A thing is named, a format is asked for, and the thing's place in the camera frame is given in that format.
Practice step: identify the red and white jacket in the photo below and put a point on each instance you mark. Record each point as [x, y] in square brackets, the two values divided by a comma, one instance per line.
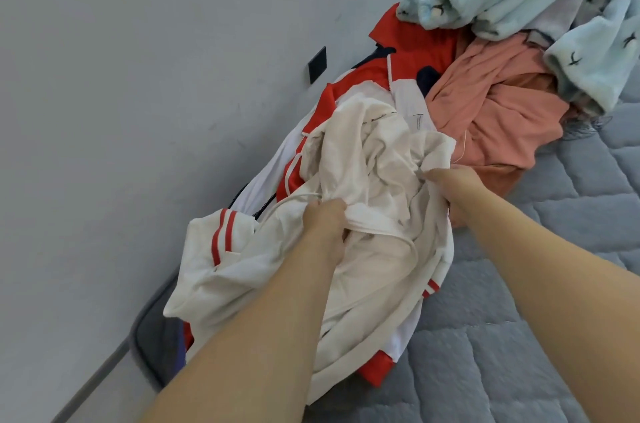
[345, 87]

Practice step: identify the pink pajama shirt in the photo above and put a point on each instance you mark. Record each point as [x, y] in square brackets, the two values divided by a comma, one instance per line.
[500, 107]

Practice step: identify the person's right forearm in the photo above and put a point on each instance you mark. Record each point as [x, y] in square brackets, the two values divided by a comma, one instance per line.
[560, 308]

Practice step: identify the grey drawstring shorts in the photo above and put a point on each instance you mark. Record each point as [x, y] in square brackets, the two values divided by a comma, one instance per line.
[565, 12]

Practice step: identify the person's left forearm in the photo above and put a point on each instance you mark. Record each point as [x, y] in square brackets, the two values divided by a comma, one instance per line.
[250, 358]

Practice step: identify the grey quilted mattress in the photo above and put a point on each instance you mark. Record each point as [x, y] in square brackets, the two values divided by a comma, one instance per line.
[520, 338]

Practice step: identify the white jacket with red stripes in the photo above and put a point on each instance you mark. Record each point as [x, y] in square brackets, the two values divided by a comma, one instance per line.
[375, 268]

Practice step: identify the black square patch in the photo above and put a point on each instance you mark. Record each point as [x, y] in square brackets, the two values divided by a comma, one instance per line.
[317, 64]

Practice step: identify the person's left hand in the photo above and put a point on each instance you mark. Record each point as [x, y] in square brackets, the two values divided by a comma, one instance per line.
[325, 227]

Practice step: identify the person's right hand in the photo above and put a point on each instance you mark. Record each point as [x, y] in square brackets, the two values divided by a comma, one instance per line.
[460, 187]

